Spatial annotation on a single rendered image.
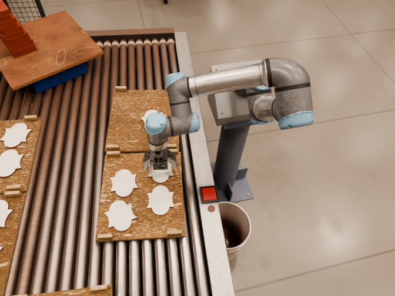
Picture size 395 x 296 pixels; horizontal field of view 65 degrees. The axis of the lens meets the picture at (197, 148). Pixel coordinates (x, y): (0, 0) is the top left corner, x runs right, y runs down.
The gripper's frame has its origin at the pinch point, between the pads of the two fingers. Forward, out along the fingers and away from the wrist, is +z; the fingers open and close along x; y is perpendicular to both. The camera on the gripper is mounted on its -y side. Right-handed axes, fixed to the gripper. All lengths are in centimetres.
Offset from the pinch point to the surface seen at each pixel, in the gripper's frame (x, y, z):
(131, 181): -12.4, 5.7, 2.6
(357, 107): 186, -117, 101
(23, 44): -70, -71, -9
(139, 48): -13, -90, 9
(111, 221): -19.5, 23.7, 2.0
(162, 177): 0.8, 4.2, 2.6
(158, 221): -1.0, 24.6, 2.8
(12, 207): -61, 15, 4
